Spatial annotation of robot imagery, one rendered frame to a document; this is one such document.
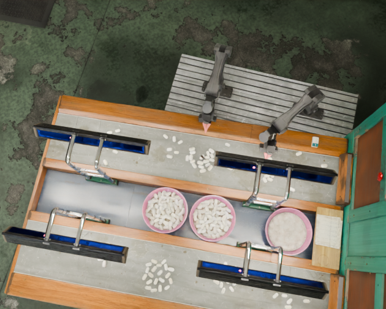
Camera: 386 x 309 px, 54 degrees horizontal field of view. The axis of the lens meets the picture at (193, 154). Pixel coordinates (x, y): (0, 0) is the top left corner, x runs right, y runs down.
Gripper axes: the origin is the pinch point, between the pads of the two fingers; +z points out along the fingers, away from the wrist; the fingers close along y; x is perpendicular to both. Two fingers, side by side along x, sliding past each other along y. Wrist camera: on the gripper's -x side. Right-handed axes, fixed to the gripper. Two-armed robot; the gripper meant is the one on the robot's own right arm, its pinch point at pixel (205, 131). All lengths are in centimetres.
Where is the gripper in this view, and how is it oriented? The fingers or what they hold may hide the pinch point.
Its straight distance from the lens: 224.1
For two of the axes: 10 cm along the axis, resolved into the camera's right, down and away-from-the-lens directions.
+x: 1.3, -4.2, 9.0
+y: 9.8, 1.6, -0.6
